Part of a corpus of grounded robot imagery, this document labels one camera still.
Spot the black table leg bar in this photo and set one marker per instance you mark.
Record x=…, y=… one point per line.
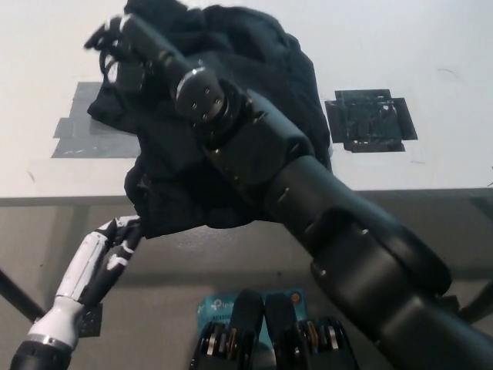
x=19, y=294
x=477, y=300

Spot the grey tape patch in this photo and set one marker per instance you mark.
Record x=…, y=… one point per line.
x=73, y=142

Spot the black tape patch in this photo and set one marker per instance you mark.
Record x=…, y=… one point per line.
x=369, y=123

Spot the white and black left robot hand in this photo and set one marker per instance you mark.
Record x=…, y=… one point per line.
x=82, y=266

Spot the teal tp-link box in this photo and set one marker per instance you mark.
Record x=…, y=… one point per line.
x=215, y=308

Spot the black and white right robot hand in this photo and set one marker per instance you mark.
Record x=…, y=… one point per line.
x=150, y=42

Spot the right black robot torso block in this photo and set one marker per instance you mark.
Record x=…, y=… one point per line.
x=285, y=323

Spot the black Columbia jacket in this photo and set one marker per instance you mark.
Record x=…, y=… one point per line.
x=269, y=58

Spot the black robot torso block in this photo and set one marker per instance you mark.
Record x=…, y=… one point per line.
x=285, y=323
x=242, y=320

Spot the left black robot torso block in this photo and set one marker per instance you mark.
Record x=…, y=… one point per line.
x=242, y=320

